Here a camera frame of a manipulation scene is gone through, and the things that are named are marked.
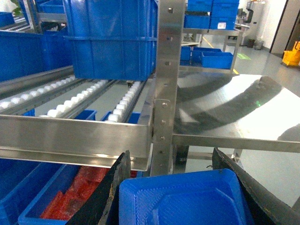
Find stainless steel flow rack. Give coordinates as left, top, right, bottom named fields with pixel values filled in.
left=0, top=0, right=186, bottom=179

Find yellow mop bucket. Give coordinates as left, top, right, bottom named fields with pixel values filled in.
left=282, top=40, right=300, bottom=67

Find small stainless steel table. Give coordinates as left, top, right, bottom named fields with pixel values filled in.
left=172, top=72, right=300, bottom=209

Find blue plastic bin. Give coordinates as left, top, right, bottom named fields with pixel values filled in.
left=0, top=159, right=61, bottom=225

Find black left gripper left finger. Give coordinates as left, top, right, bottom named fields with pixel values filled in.
left=67, top=150, right=131, bottom=225

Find large blue bin upper shelf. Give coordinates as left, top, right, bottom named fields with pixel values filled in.
left=63, top=0, right=159, bottom=81

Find blue plastic block part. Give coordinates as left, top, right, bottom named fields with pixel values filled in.
left=119, top=169, right=254, bottom=225

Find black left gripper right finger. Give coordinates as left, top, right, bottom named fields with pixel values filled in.
left=212, top=147, right=300, bottom=225

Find red bubble wrap bags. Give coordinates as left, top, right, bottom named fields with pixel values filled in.
left=39, top=165, right=138, bottom=221

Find blue bin with red bags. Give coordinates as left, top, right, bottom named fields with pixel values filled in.
left=17, top=164, right=139, bottom=225

